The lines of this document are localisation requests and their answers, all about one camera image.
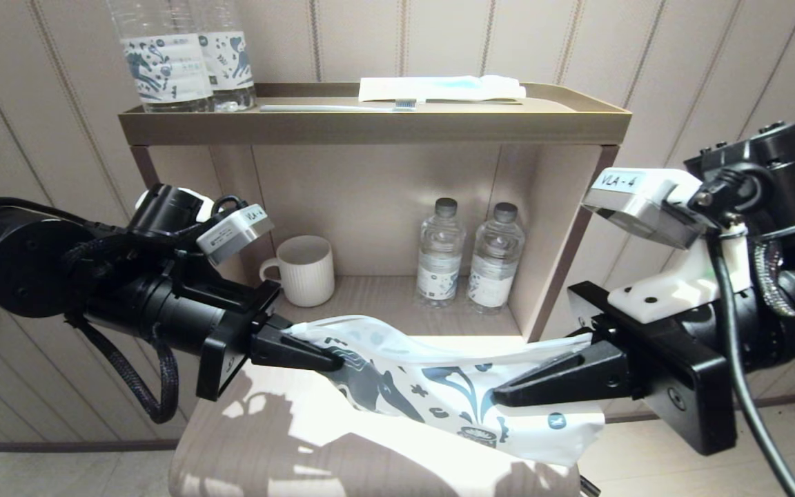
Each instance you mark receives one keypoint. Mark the white ribbed ceramic mug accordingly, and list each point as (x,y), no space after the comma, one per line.
(308,273)

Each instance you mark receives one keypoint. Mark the white blue toothpaste packet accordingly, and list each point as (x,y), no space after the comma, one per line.
(439,88)

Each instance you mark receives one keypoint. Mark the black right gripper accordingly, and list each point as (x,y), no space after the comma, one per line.
(687,373)

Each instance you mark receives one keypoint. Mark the black caster wheel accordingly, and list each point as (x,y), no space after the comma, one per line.
(587,488)

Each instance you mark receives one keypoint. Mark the small clear water bottle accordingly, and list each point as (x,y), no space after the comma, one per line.
(495,269)
(439,262)

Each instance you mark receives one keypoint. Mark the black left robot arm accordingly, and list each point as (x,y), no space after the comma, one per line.
(18,262)

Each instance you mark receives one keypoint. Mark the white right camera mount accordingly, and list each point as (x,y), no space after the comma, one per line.
(673,290)

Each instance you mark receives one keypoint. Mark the white blue horse pouch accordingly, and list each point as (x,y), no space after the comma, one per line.
(439,386)

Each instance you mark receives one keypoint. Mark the beige wooden shelf cabinet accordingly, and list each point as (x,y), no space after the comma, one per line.
(370,200)

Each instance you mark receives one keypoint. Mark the pale blue toothbrush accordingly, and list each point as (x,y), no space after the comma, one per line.
(328,108)

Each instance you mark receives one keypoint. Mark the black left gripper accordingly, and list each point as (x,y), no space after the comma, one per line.
(183,314)

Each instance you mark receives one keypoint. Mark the large clear water bottle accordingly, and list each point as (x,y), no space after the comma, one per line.
(232,62)
(166,69)

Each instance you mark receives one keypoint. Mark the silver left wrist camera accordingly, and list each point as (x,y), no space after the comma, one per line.
(235,235)

